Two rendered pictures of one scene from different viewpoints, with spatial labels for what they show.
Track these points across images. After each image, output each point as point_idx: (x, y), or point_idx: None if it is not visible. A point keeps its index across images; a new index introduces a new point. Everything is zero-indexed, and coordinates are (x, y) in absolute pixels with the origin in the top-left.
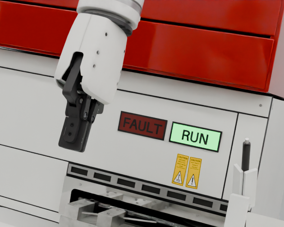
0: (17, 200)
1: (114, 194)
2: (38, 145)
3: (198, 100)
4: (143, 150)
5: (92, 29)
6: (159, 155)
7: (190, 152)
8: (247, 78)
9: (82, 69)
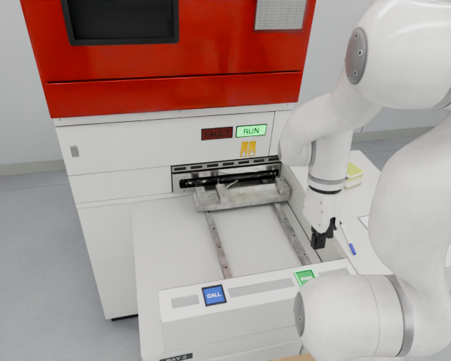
0: (140, 195)
1: (207, 174)
2: (145, 163)
3: (250, 110)
4: (220, 145)
5: (337, 203)
6: (230, 145)
7: (248, 139)
8: (286, 97)
9: (336, 224)
